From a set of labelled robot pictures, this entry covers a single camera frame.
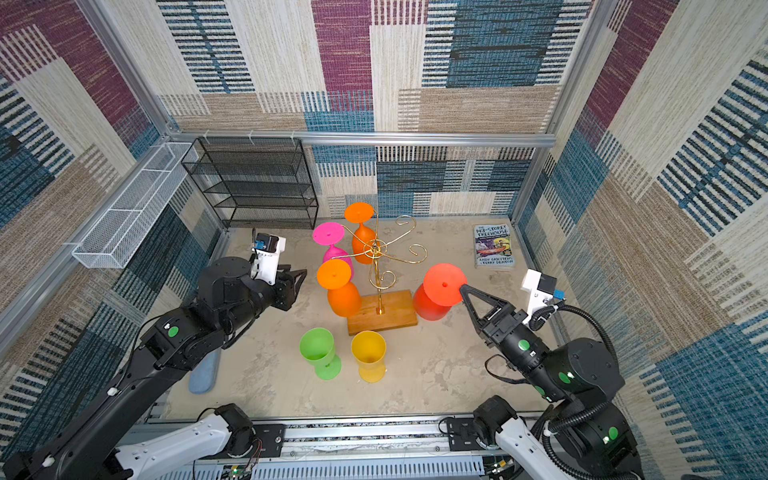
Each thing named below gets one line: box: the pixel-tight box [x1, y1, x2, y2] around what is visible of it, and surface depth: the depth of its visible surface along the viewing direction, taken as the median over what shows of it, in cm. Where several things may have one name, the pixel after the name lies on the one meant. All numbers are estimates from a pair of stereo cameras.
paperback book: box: [474, 223, 515, 267], surface depth 110 cm
